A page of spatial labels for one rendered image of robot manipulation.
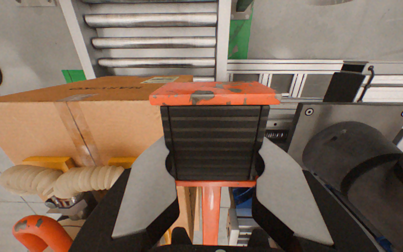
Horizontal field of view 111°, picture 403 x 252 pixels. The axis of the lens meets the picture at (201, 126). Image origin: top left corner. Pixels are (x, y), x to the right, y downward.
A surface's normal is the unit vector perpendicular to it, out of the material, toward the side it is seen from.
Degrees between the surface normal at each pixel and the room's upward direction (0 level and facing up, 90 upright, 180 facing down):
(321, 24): 0
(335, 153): 73
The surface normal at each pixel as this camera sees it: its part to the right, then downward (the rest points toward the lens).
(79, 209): 0.85, 0.22
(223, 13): -0.03, 0.44
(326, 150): -0.87, -0.23
